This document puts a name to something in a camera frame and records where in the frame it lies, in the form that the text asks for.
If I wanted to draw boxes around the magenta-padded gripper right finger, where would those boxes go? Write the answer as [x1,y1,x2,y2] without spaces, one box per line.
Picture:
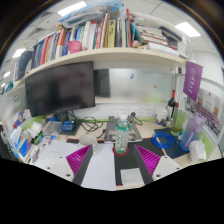
[133,144,183,185]

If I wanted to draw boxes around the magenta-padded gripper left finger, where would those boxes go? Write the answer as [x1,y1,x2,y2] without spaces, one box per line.
[44,144,95,187]

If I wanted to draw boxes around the green-labelled clear drink bottle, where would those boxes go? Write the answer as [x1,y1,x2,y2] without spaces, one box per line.
[114,113,132,155]

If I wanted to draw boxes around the purple translucent water jug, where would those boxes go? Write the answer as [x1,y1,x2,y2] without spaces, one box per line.
[179,114,207,153]

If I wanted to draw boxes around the black red-edged notebook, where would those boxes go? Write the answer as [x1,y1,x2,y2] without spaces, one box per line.
[65,138,81,145]

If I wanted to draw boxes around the small white napkin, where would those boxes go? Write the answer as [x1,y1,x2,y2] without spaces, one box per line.
[119,167,145,187]

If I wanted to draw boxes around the printed white paper sheet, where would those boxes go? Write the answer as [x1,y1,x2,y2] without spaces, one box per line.
[33,139,83,170]

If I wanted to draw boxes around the black desk mat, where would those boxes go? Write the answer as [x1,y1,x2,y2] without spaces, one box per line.
[112,137,165,187]

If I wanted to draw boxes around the dark blue mouse pad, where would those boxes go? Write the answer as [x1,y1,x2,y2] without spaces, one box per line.
[154,127,188,160]

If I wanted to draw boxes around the blue electronics board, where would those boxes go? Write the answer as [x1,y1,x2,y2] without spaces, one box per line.
[61,120,78,133]

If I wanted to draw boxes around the clear plastic box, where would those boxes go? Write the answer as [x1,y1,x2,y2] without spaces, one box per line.
[43,121,63,136]

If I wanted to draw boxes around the grey metal laptop stand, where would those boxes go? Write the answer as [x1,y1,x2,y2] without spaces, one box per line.
[103,115,144,145]

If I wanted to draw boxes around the green glass container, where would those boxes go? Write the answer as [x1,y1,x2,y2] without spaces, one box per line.
[171,109,186,136]

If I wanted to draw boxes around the white mug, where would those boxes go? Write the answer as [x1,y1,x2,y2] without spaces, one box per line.
[156,108,169,123]

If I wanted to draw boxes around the crumpled white tissue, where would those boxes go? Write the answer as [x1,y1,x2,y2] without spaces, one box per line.
[188,139,208,164]

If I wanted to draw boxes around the blue and white carton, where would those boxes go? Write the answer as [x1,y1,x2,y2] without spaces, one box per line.
[9,126,33,158]

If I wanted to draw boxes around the dark wine bottle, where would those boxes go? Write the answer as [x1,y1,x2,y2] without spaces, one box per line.
[167,89,178,120]

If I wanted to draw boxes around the group photo poster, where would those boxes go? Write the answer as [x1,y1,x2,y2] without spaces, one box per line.
[184,88,224,135]

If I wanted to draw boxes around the black computer monitor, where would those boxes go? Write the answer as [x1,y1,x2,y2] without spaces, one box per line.
[24,60,97,118]

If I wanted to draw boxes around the purple hanging pennant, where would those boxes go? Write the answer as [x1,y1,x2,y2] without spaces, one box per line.
[182,60,204,102]

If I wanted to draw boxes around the ceiling light panels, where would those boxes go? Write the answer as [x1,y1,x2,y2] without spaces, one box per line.
[0,0,203,88]

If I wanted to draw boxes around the coiled blue cable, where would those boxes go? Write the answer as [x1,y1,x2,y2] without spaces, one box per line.
[150,131,180,150]

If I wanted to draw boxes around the black cable bundle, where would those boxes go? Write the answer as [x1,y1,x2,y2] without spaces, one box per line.
[68,111,105,134]

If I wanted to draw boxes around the white wall socket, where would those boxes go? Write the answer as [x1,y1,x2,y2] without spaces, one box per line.
[129,106,141,117]
[143,105,155,117]
[113,106,127,118]

